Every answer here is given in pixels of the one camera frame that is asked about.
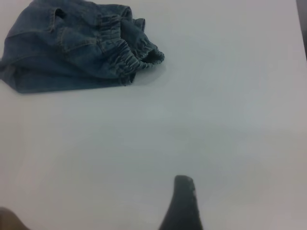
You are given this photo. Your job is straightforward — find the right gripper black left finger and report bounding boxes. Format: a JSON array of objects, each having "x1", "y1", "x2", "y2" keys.
[{"x1": 0, "y1": 207, "x2": 31, "y2": 230}]

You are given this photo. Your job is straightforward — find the blue denim pants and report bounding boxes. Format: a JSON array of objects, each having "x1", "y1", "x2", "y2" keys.
[{"x1": 0, "y1": 0, "x2": 165, "y2": 94}]

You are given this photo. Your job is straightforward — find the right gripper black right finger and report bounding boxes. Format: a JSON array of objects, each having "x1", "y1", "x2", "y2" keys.
[{"x1": 159, "y1": 174, "x2": 205, "y2": 230}]

